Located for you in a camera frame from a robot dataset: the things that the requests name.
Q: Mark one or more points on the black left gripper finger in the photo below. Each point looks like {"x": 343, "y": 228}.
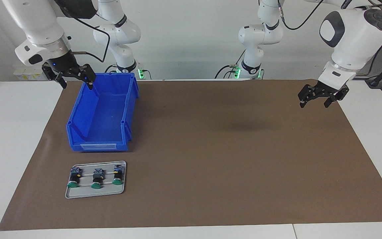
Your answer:
{"x": 340, "y": 94}
{"x": 305, "y": 94}

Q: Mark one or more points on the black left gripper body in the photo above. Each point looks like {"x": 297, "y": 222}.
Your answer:
{"x": 328, "y": 89}

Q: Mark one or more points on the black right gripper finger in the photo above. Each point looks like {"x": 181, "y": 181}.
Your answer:
{"x": 90, "y": 78}
{"x": 61, "y": 82}

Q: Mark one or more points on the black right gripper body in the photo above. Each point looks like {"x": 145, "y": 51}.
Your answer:
{"x": 61, "y": 64}

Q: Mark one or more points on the green cap push button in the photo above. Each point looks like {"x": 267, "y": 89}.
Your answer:
{"x": 74, "y": 179}
{"x": 118, "y": 177}
{"x": 97, "y": 181}

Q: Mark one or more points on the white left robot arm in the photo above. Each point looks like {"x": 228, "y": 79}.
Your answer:
{"x": 356, "y": 33}

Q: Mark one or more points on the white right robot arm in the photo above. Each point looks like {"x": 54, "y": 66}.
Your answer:
{"x": 38, "y": 23}

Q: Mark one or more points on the blue plastic storage bin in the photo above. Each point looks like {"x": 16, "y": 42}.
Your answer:
{"x": 104, "y": 122}

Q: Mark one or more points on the thin metal rod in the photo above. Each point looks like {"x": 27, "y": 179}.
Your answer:
{"x": 85, "y": 183}
{"x": 86, "y": 174}

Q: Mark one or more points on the grey metal tray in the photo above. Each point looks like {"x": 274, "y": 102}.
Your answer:
{"x": 95, "y": 193}

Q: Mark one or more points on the brown table mat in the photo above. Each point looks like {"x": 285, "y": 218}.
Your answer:
{"x": 211, "y": 166}

